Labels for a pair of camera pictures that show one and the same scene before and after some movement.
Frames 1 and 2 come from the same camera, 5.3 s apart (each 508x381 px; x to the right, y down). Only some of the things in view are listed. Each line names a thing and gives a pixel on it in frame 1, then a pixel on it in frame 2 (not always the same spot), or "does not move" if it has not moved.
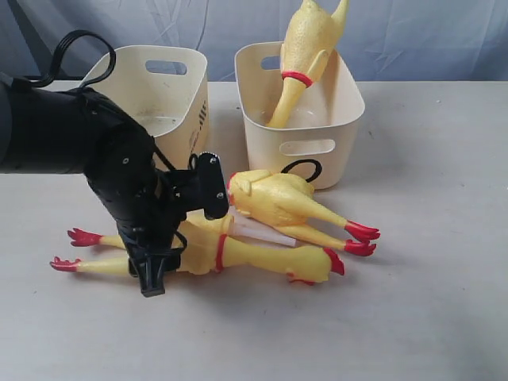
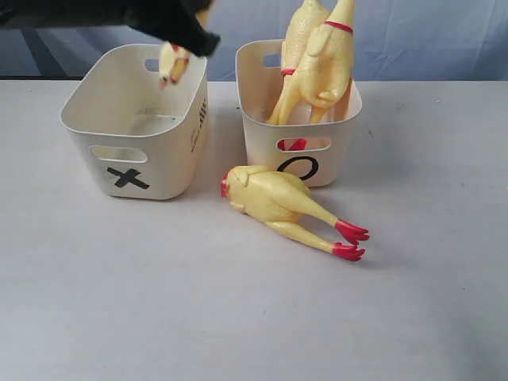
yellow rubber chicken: (209, 251) → (323, 77)
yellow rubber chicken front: (309, 35) does not move
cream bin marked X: (163, 89) does not move
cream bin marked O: (316, 137) does not move
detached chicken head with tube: (248, 229) → (173, 62)
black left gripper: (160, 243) → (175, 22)
